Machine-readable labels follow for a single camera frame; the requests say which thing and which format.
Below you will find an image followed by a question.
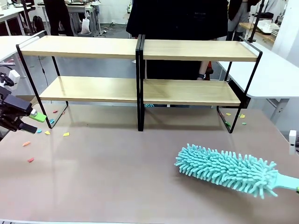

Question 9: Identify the person's left forearm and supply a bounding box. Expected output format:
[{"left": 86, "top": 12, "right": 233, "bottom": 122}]
[{"left": 198, "top": 61, "right": 209, "bottom": 75}]

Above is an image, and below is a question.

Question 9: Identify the light side table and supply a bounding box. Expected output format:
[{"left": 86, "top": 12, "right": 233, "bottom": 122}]
[{"left": 217, "top": 42, "right": 299, "bottom": 126}]

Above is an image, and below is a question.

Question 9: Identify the white plastic bag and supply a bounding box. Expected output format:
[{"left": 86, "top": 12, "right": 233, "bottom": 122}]
[{"left": 81, "top": 18, "right": 91, "bottom": 34}]

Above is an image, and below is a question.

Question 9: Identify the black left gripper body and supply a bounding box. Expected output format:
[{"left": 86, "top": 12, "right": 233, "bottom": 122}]
[{"left": 0, "top": 94, "right": 32, "bottom": 131}]

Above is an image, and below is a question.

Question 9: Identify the black backpack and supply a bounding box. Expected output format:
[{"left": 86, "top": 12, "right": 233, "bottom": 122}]
[{"left": 32, "top": 15, "right": 45, "bottom": 34}]

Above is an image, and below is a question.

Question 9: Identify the person in black trousers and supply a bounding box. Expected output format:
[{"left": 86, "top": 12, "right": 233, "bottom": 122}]
[{"left": 43, "top": 0, "right": 75, "bottom": 37}]

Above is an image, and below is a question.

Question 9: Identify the wooden shelf unit black frame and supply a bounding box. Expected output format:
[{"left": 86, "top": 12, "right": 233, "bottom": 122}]
[
  {"left": 15, "top": 30, "right": 143, "bottom": 132},
  {"left": 139, "top": 35, "right": 263, "bottom": 134}
]

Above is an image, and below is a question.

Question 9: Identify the black stand pole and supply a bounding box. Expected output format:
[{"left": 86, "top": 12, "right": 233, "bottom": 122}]
[{"left": 249, "top": 0, "right": 265, "bottom": 43}]

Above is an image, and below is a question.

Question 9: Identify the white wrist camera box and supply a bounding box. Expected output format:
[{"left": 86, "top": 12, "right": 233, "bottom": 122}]
[
  {"left": 289, "top": 130, "right": 297, "bottom": 155},
  {"left": 9, "top": 70, "right": 20, "bottom": 91}
]

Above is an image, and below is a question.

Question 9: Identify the person in black shirt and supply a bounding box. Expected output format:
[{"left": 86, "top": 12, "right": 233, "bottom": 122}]
[{"left": 126, "top": 0, "right": 229, "bottom": 80}]

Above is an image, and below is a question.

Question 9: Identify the teal microfibre duster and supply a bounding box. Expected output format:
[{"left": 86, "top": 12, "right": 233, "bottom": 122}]
[{"left": 174, "top": 143, "right": 299, "bottom": 200}]

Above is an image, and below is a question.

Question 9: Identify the person in grey trousers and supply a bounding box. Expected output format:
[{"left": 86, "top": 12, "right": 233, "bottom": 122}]
[{"left": 228, "top": 0, "right": 251, "bottom": 42}]

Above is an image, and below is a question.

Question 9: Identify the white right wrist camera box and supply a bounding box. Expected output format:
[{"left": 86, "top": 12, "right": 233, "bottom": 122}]
[{"left": 289, "top": 130, "right": 297, "bottom": 155}]

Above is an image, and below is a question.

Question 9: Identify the white round-cornered table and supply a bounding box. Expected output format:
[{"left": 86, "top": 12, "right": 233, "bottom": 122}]
[{"left": 0, "top": 36, "right": 45, "bottom": 62}]

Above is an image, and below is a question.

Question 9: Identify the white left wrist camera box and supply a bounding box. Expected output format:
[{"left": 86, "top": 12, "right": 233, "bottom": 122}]
[{"left": 9, "top": 70, "right": 20, "bottom": 91}]

